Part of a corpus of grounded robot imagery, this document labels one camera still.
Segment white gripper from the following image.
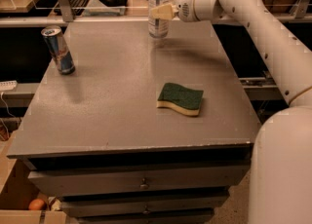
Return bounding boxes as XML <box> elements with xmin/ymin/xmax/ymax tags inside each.
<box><xmin>150</xmin><ymin>0</ymin><xmax>196</xmax><ymax>22</ymax></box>

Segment clear blue-labelled plastic bottle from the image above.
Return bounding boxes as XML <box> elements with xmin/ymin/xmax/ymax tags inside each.
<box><xmin>148</xmin><ymin>0</ymin><xmax>169</xmax><ymax>38</ymax></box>

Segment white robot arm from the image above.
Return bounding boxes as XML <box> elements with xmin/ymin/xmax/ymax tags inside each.
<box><xmin>150</xmin><ymin>0</ymin><xmax>312</xmax><ymax>224</ymax></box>

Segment green and yellow sponge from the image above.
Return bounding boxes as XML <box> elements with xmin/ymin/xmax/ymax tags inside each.
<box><xmin>156</xmin><ymin>83</ymin><xmax>204</xmax><ymax>117</ymax></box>

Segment blue silver energy drink can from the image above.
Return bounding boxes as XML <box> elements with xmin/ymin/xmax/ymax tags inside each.
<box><xmin>41</xmin><ymin>25</ymin><xmax>75</xmax><ymax>75</ymax></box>

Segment grey drawer cabinet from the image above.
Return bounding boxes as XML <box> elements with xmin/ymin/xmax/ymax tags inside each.
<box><xmin>6</xmin><ymin>19</ymin><xmax>263</xmax><ymax>224</ymax></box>

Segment white power strip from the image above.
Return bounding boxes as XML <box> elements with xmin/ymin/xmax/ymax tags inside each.
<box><xmin>0</xmin><ymin>80</ymin><xmax>18</xmax><ymax>92</ymax></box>

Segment middle grey drawer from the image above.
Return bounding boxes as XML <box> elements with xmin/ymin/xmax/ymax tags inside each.
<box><xmin>61</xmin><ymin>188</ymin><xmax>229</xmax><ymax>217</ymax></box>

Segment grey drawer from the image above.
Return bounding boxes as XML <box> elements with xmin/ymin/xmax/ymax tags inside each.
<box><xmin>61</xmin><ymin>188</ymin><xmax>229</xmax><ymax>217</ymax></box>
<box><xmin>28</xmin><ymin>161</ymin><xmax>250</xmax><ymax>197</ymax></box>
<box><xmin>78</xmin><ymin>208</ymin><xmax>215</xmax><ymax>224</ymax></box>

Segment top grey drawer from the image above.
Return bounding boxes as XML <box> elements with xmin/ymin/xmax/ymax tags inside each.
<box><xmin>28</xmin><ymin>161</ymin><xmax>250</xmax><ymax>197</ymax></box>

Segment bottom grey drawer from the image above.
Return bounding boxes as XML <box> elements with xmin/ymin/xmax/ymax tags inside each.
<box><xmin>78</xmin><ymin>208</ymin><xmax>215</xmax><ymax>224</ymax></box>

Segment orange ball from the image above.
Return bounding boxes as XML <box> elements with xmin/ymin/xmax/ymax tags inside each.
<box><xmin>28</xmin><ymin>199</ymin><xmax>46</xmax><ymax>210</ymax></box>

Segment white cable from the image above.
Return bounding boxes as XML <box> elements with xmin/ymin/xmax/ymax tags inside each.
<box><xmin>0</xmin><ymin>91</ymin><xmax>16</xmax><ymax>133</ymax></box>

